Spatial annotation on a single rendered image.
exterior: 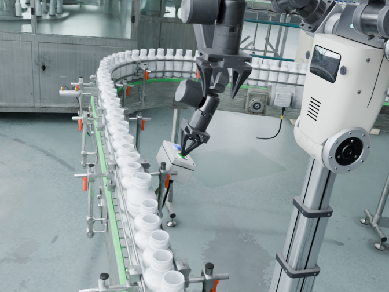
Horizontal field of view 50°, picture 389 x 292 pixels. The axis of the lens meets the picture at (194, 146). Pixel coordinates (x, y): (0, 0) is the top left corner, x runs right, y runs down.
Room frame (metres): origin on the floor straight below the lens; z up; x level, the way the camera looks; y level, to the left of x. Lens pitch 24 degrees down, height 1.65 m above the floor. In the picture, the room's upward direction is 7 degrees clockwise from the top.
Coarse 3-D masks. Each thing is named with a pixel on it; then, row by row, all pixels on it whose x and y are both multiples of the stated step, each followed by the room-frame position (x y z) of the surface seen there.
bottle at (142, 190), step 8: (136, 176) 0.83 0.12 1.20; (144, 176) 0.85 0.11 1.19; (136, 184) 0.82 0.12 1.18; (144, 184) 0.82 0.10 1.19; (136, 192) 0.82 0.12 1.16; (144, 192) 0.82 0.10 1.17; (152, 192) 0.83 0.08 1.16; (128, 200) 0.81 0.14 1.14; (136, 200) 0.80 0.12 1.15; (128, 208) 0.81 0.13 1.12; (136, 208) 0.80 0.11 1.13; (128, 232) 0.82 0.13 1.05
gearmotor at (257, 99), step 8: (248, 88) 2.46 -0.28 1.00; (256, 88) 2.49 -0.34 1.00; (272, 88) 2.42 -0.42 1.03; (280, 88) 2.43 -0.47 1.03; (288, 88) 2.43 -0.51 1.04; (296, 88) 2.45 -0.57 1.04; (248, 96) 2.41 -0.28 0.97; (256, 96) 2.41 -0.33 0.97; (264, 96) 2.41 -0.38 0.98; (272, 96) 2.39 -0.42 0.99; (280, 96) 2.36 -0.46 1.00; (288, 96) 2.36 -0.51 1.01; (296, 96) 2.40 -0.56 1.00; (248, 104) 2.40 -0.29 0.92; (256, 104) 2.40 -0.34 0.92; (264, 104) 2.40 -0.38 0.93; (272, 104) 2.41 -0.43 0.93; (280, 104) 2.36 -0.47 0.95; (288, 104) 2.36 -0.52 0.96; (296, 104) 2.40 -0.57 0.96; (248, 112) 2.41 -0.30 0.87; (256, 112) 2.40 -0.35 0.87; (264, 112) 2.40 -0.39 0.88; (280, 128) 2.39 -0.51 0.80
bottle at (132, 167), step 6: (132, 162) 0.96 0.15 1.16; (126, 168) 0.94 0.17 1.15; (132, 168) 0.93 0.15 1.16; (138, 168) 0.94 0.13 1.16; (126, 174) 0.94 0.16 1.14; (132, 174) 0.93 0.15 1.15; (126, 180) 0.93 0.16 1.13; (126, 186) 0.92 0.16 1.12; (120, 198) 0.94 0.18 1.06; (120, 204) 0.93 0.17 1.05
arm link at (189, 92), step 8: (224, 72) 1.17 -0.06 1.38; (184, 80) 1.15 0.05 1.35; (192, 80) 1.15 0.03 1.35; (216, 80) 1.16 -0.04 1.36; (224, 80) 1.17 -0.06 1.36; (184, 88) 1.12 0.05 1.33; (192, 88) 1.13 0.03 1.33; (200, 88) 1.15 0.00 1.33; (216, 88) 1.15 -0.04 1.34; (224, 88) 1.17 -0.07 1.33; (176, 96) 1.14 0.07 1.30; (184, 96) 1.11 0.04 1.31; (192, 96) 1.12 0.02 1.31; (200, 96) 1.13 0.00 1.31; (192, 104) 1.13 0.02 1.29
